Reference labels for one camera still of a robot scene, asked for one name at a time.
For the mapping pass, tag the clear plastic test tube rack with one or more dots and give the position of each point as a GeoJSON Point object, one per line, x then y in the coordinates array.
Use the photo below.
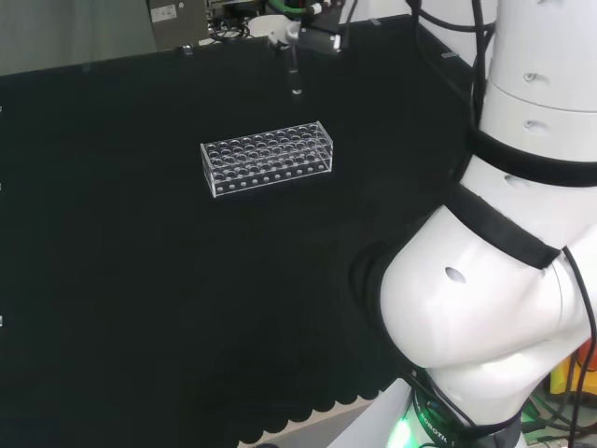
{"type": "Point", "coordinates": [266, 158]}

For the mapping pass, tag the black bench cloth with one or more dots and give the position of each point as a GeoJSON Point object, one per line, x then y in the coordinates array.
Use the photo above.
{"type": "Point", "coordinates": [163, 256]}

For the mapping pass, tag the clear glass test tube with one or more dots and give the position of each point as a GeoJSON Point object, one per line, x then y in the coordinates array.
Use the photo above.
{"type": "Point", "coordinates": [295, 70]}

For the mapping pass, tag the grey metal box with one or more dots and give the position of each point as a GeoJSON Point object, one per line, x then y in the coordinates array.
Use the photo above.
{"type": "Point", "coordinates": [179, 23]}

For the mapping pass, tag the yellow stop button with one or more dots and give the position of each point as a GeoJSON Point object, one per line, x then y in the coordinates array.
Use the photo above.
{"type": "Point", "coordinates": [566, 375]}

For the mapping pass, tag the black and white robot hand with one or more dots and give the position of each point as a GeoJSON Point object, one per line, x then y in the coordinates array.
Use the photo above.
{"type": "Point", "coordinates": [317, 37]}

